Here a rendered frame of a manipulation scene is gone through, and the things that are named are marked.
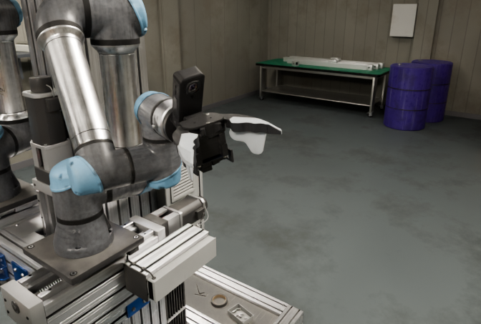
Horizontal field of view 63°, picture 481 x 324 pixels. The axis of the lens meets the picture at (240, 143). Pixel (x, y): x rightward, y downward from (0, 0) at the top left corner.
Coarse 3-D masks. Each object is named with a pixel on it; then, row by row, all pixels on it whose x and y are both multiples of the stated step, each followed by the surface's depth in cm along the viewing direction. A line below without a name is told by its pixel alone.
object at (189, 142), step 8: (184, 136) 59; (192, 136) 58; (184, 144) 56; (192, 144) 55; (184, 152) 54; (192, 152) 53; (184, 160) 53; (192, 160) 52; (192, 168) 58; (192, 176) 58
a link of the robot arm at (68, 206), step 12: (60, 168) 97; (60, 180) 94; (60, 192) 95; (72, 192) 95; (108, 192) 100; (60, 204) 96; (72, 204) 96; (84, 204) 97; (96, 204) 100; (60, 216) 98; (72, 216) 97; (84, 216) 98
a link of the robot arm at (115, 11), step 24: (96, 0) 87; (120, 0) 89; (96, 24) 88; (120, 24) 90; (144, 24) 94; (96, 48) 93; (120, 48) 92; (120, 72) 95; (120, 96) 97; (120, 120) 99; (120, 144) 101; (120, 192) 102; (144, 192) 108
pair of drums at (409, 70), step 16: (400, 64) 592; (416, 64) 594; (432, 64) 602; (448, 64) 603; (400, 80) 572; (416, 80) 563; (432, 80) 608; (448, 80) 613; (400, 96) 578; (416, 96) 570; (432, 96) 615; (384, 112) 615; (400, 112) 584; (416, 112) 578; (432, 112) 623; (400, 128) 590; (416, 128) 587
